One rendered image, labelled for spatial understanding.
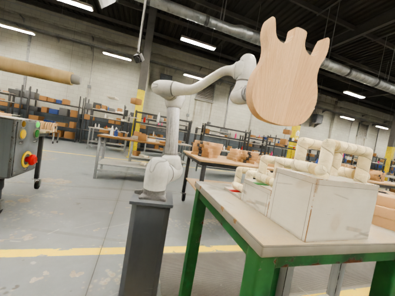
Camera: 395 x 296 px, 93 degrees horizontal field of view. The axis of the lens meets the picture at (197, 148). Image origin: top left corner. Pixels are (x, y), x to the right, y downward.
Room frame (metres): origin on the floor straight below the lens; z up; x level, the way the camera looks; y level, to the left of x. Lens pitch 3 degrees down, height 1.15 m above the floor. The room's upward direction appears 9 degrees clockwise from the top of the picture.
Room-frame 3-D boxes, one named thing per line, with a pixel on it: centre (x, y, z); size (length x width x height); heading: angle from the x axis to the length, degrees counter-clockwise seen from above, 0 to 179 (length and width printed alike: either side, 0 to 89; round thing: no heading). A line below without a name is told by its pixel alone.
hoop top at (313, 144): (0.62, -0.41, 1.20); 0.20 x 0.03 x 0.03; 110
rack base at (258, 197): (0.73, -0.37, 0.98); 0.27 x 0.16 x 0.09; 111
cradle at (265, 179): (0.70, -0.28, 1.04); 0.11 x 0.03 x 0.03; 21
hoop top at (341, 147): (0.55, -0.43, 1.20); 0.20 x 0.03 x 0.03; 110
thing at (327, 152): (0.52, -0.36, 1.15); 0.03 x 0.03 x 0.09
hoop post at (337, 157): (0.65, -0.49, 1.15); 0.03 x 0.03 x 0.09
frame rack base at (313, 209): (0.59, -0.42, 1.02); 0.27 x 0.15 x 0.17; 111
